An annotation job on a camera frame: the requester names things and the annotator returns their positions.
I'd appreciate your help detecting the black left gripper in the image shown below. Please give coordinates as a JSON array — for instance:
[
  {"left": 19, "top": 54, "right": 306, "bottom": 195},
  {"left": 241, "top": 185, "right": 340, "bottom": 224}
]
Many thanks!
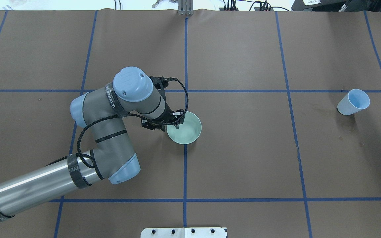
[{"left": 141, "top": 106, "right": 186, "bottom": 131}]

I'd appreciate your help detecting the light green ceramic bowl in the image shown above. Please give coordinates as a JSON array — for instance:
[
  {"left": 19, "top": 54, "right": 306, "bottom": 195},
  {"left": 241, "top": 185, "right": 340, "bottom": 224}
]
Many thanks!
[{"left": 166, "top": 111, "right": 202, "bottom": 144}]

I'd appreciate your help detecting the light blue plastic cup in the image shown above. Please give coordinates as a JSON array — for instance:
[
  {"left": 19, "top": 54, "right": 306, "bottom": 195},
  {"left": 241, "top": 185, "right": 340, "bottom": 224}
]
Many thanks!
[{"left": 337, "top": 89, "right": 370, "bottom": 116}]

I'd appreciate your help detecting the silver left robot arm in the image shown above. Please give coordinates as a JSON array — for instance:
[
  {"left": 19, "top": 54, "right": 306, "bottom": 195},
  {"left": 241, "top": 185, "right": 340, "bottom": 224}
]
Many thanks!
[{"left": 0, "top": 67, "right": 189, "bottom": 222}]

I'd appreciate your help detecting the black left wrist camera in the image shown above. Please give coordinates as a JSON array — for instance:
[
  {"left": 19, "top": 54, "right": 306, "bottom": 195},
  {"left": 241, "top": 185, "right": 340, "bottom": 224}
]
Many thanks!
[{"left": 149, "top": 76, "right": 170, "bottom": 91}]

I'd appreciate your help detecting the black braided left cable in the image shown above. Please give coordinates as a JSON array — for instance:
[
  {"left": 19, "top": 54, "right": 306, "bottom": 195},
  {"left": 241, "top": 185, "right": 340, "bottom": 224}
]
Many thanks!
[{"left": 76, "top": 77, "right": 189, "bottom": 169}]

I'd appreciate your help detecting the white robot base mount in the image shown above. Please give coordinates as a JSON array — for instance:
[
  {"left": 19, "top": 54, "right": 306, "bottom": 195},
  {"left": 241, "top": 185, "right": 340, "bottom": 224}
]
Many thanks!
[{"left": 140, "top": 227, "right": 228, "bottom": 238}]

